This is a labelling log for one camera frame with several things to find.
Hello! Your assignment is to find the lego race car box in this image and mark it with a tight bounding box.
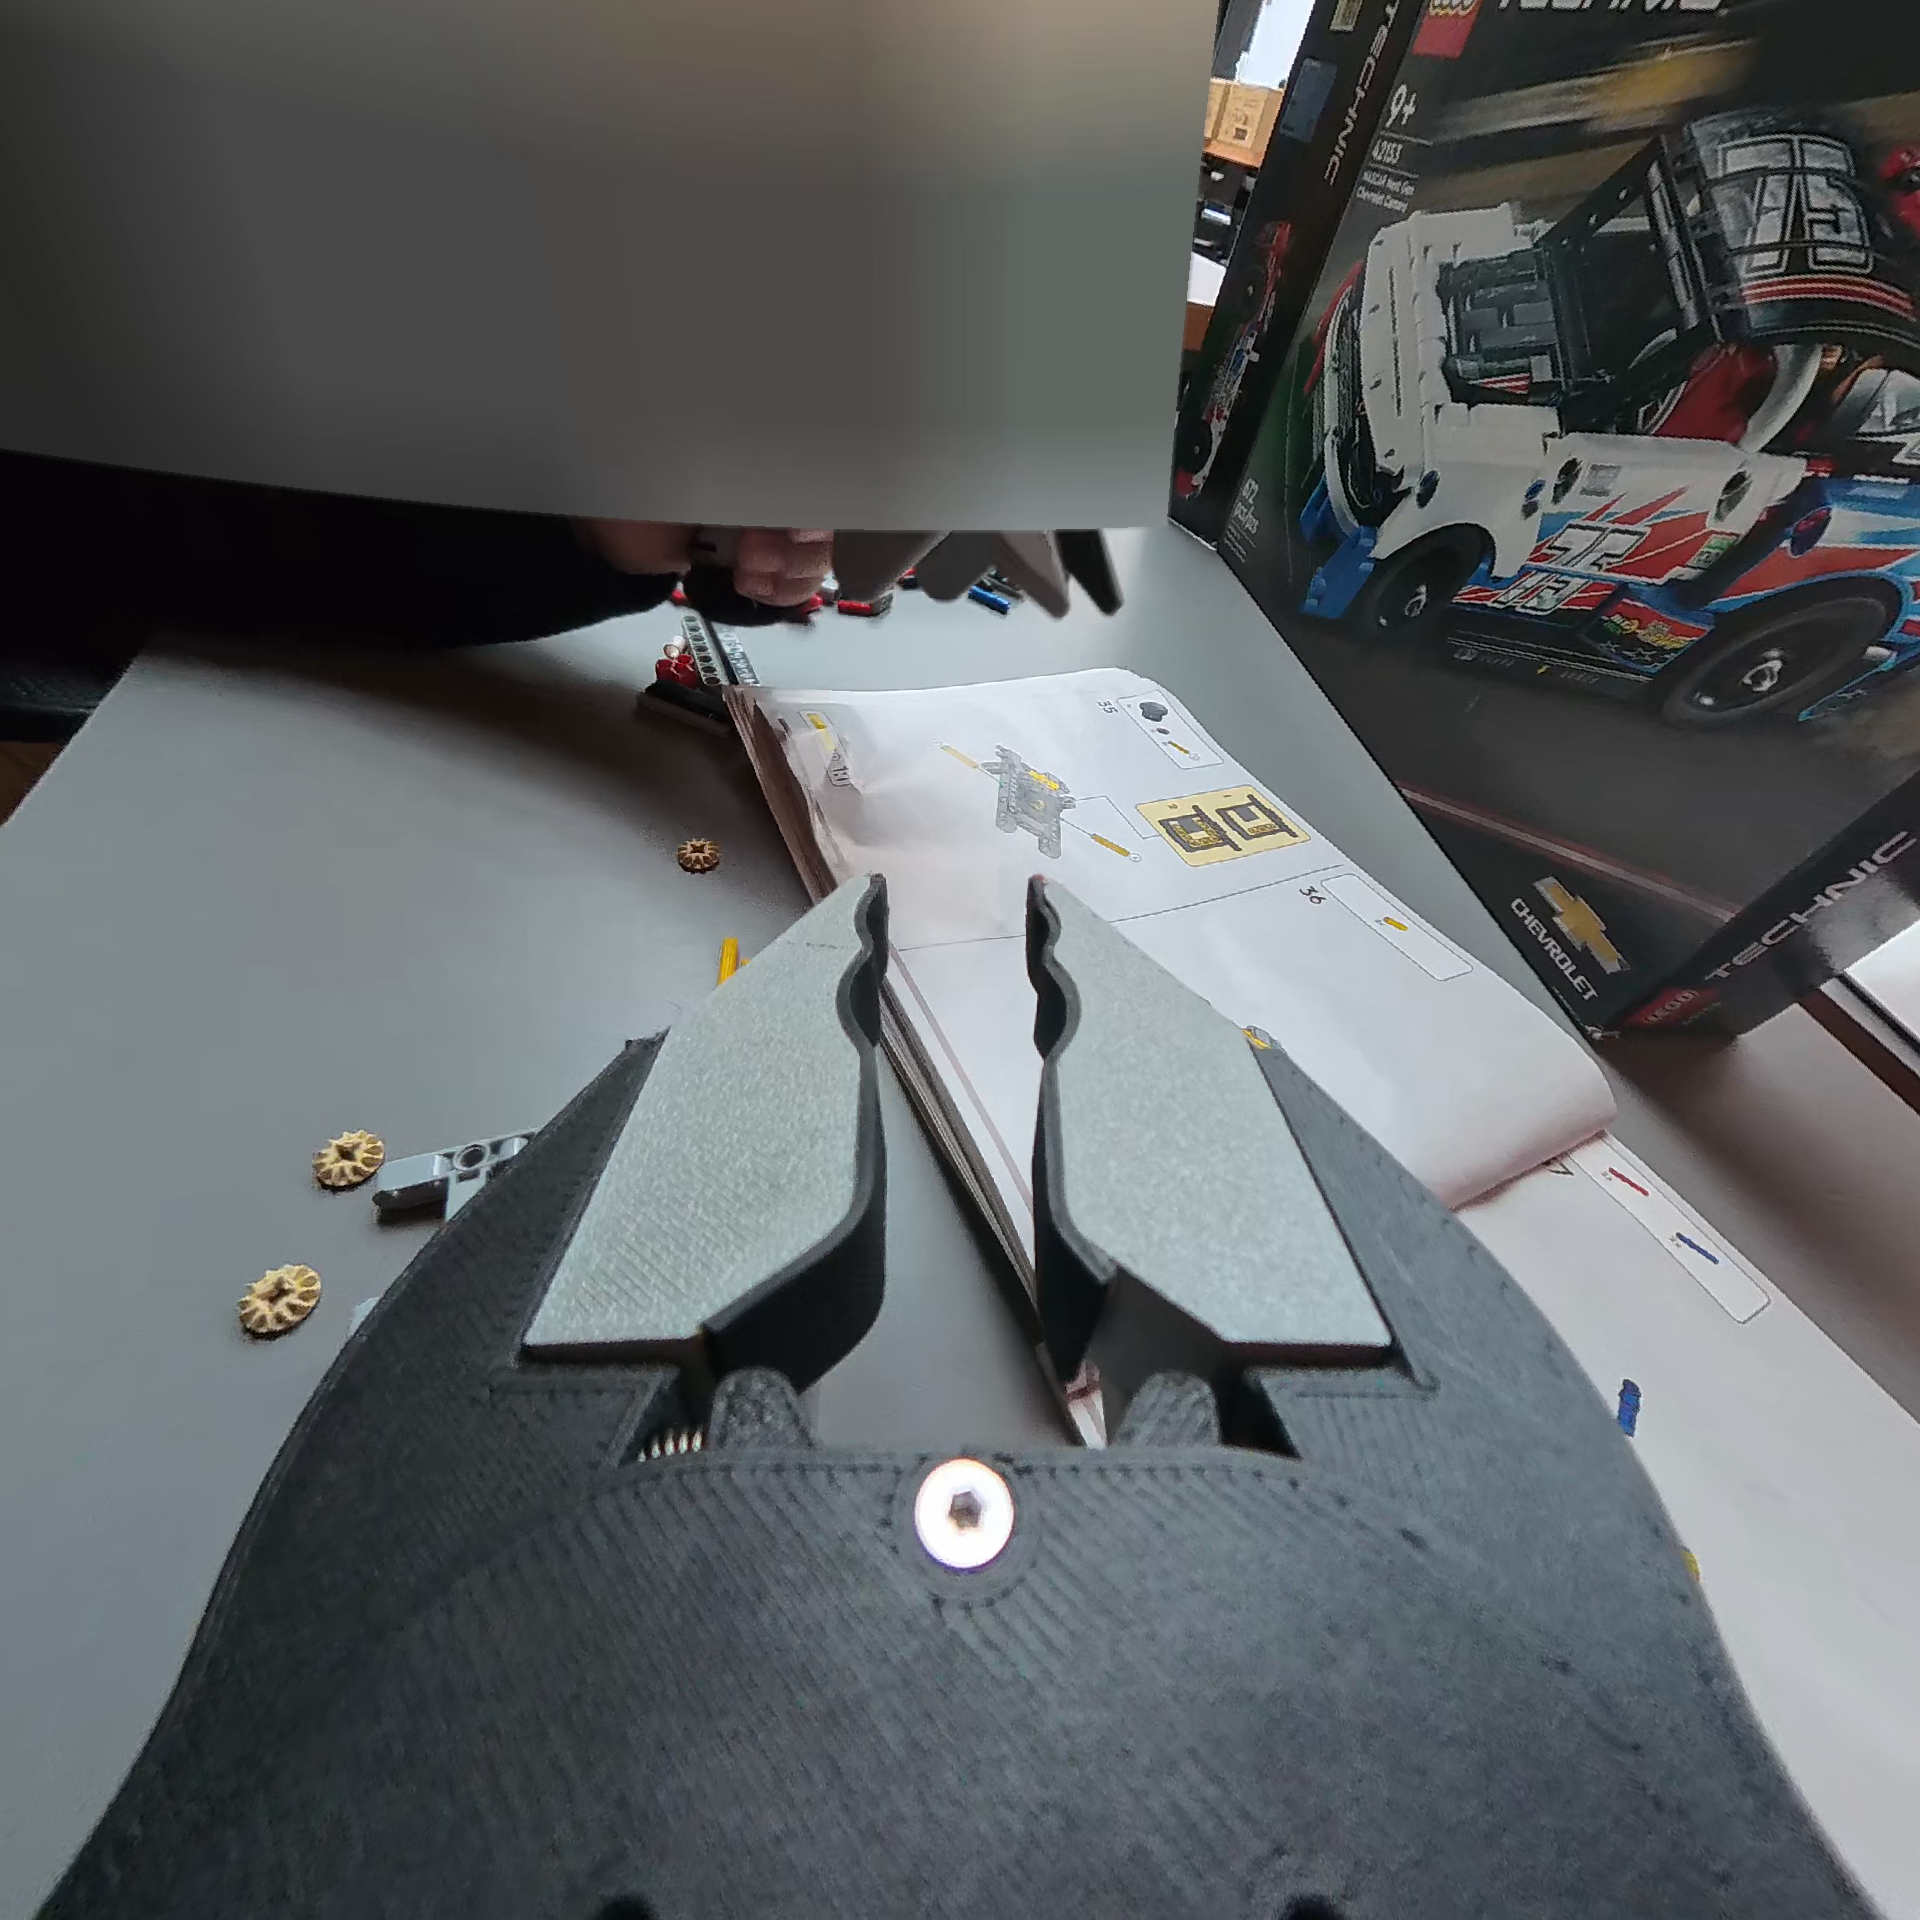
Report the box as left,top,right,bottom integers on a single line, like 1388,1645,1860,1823
1169,0,1920,1040

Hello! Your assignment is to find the person's left hand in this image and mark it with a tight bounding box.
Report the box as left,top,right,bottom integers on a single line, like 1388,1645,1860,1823
576,515,836,608

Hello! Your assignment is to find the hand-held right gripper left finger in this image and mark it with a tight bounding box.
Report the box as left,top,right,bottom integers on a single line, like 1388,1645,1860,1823
521,871,891,1457

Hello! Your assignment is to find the pile of small lego pieces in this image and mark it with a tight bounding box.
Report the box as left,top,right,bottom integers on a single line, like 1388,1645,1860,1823
793,560,1053,622

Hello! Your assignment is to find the grey lego frame assembly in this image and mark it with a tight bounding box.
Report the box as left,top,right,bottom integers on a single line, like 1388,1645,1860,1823
369,1130,540,1220

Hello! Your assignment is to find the red and black lego assembly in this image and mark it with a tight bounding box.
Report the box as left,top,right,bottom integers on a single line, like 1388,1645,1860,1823
638,608,768,738

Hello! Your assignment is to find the lego instruction booklet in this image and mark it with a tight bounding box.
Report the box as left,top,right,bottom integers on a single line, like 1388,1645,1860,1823
726,665,1920,1920

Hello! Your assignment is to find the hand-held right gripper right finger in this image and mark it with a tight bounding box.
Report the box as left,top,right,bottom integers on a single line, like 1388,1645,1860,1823
1028,875,1389,1455

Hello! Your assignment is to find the person's left forearm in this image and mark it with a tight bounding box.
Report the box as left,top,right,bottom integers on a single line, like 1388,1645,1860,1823
0,448,685,664

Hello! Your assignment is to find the black chair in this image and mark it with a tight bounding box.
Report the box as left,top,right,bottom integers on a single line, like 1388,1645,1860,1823
0,655,134,748

